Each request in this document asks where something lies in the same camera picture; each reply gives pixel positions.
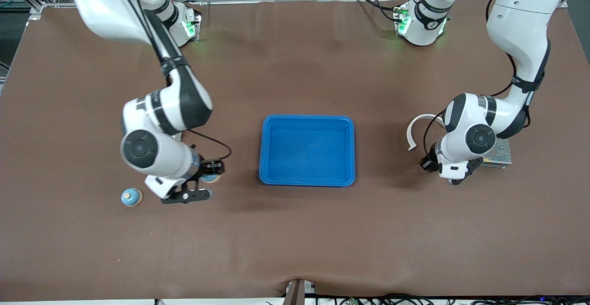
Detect white curved plastic arc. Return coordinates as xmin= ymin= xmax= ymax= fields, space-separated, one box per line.
xmin=406 ymin=113 xmax=445 ymax=152

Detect metal mesh power supply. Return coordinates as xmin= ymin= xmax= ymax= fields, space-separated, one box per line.
xmin=482 ymin=138 xmax=513 ymax=170

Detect blue plastic tray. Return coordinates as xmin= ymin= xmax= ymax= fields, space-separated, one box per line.
xmin=259 ymin=114 xmax=356 ymax=188

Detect metal table edge clamp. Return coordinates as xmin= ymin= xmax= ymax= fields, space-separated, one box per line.
xmin=282 ymin=279 xmax=316 ymax=305

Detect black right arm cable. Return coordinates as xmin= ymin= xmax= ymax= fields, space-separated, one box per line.
xmin=113 ymin=0 xmax=232 ymax=162

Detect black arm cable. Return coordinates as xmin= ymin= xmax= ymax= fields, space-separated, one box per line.
xmin=422 ymin=0 xmax=554 ymax=158
xmin=113 ymin=0 xmax=232 ymax=162

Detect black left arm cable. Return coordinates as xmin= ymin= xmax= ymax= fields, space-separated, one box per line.
xmin=422 ymin=0 xmax=554 ymax=158

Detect black cables below table edge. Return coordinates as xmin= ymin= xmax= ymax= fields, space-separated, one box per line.
xmin=318 ymin=293 xmax=590 ymax=305

